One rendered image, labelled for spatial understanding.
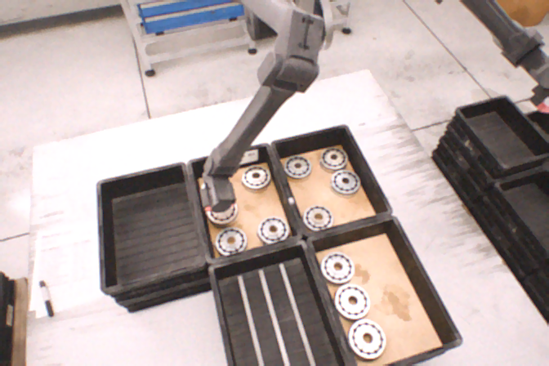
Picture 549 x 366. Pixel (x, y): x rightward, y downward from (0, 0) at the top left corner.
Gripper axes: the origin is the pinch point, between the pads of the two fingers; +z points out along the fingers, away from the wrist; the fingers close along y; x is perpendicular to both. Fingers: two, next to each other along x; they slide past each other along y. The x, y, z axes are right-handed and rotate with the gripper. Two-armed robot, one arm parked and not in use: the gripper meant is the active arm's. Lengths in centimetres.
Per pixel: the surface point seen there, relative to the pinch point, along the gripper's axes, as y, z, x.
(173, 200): -16.1, 6.3, 11.4
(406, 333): 43, 6, -52
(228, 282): -3.3, 5.7, -23.1
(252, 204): 10.2, 6.3, 2.1
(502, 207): 125, 48, -8
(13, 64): -136, 92, 225
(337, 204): 39.3, 6.6, -6.1
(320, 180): 36.8, 6.8, 5.1
